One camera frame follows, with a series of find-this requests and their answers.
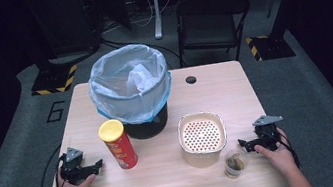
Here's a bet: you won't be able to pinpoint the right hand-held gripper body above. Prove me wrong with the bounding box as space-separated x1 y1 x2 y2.
250 112 289 155

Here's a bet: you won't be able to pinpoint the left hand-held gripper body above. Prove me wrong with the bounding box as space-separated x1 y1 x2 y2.
56 144 89 187

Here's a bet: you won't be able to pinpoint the red chip can yellow lid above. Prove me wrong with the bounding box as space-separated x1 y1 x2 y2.
95 115 141 174

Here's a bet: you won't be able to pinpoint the small clear plastic cup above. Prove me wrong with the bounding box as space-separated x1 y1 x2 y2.
220 147 252 181

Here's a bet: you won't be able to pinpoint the beige container with perforated strainer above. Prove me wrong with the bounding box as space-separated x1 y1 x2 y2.
174 108 232 173

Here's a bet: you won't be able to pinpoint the black trash bin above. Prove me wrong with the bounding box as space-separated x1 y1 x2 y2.
119 103 173 144

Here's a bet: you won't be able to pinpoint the person's right hand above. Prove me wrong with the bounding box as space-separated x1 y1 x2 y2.
251 125 301 182

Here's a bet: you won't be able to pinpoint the black folding chair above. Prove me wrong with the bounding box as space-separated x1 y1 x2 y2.
169 0 260 71

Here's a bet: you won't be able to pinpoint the dark equipment stand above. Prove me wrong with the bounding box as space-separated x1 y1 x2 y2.
21 0 106 72

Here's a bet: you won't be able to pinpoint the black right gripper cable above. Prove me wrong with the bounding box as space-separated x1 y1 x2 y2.
272 125 303 173

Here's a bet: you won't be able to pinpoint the black yellow striped base plate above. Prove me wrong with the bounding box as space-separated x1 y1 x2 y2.
245 29 297 64
27 63 82 99

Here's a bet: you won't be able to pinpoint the black floor cable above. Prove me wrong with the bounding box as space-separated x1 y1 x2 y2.
99 27 183 81

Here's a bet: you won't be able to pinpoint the white floor cables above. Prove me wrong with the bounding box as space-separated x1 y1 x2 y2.
98 0 177 35

